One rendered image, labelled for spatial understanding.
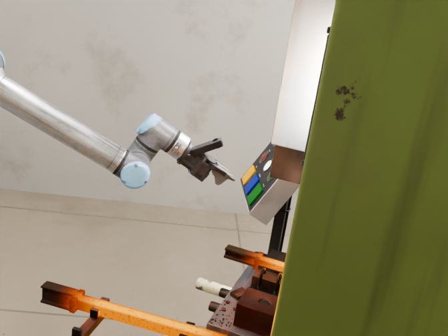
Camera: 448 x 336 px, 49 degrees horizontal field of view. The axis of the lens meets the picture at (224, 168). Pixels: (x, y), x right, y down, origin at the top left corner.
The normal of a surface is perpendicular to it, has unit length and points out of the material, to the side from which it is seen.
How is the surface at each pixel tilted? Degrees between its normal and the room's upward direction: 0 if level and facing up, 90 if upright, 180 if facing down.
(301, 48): 90
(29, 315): 0
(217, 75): 90
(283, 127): 90
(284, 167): 90
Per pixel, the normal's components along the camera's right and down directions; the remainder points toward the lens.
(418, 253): -0.36, 0.26
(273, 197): 0.07, 0.33
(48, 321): 0.13, -0.94
